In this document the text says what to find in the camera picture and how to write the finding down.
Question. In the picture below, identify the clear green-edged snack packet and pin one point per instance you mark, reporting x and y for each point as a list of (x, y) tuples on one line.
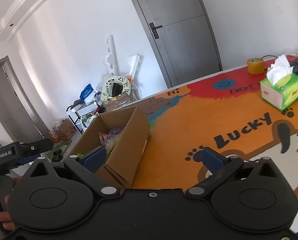
[(111, 145)]

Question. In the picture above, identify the green snack packet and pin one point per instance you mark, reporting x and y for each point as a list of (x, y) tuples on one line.
[(80, 155)]

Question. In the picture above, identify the person's left hand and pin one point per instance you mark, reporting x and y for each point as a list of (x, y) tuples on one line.
[(6, 220)]

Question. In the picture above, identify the blue plastic bag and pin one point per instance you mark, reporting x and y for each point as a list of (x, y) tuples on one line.
[(86, 92)]

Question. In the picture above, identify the black shoe rack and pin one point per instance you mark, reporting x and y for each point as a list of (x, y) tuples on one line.
[(72, 115)]

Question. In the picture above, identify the small printed cardboard box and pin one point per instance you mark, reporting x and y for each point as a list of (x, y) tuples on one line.
[(65, 130)]

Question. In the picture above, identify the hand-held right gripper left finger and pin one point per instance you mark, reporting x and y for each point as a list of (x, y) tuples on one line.
[(95, 158)]

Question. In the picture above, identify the short white perforated board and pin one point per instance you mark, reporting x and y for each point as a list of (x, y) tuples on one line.
[(134, 63)]

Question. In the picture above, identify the dark grey side door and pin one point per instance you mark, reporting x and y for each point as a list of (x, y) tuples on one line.
[(11, 105)]

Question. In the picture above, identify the brown logo cardboard box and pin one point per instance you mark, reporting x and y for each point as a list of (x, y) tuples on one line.
[(118, 102)]

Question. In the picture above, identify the grey room door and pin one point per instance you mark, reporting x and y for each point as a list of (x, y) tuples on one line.
[(184, 37)]

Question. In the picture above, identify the tall white perforated board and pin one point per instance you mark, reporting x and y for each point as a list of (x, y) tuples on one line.
[(111, 55)]

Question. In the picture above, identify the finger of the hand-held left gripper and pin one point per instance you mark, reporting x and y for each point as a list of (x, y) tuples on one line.
[(36, 146)]

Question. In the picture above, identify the colourful cartoon table mat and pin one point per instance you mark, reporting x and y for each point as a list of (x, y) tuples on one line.
[(189, 120)]

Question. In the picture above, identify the white plastic bag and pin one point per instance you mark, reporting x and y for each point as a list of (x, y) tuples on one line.
[(87, 121)]

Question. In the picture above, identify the green floor mat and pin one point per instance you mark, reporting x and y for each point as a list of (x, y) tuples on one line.
[(65, 146)]

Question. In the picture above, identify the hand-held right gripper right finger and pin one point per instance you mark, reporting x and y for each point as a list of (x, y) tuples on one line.
[(212, 160)]

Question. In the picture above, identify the green tissue box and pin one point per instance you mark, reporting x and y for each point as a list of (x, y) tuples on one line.
[(286, 92)]

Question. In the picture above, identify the yellow tape roll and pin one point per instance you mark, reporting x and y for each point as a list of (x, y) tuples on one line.
[(255, 66)]

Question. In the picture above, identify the panda print toilet seat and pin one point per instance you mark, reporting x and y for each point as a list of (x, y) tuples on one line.
[(106, 90)]

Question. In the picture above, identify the orange snack packet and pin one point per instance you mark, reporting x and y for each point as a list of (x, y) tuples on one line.
[(103, 137)]

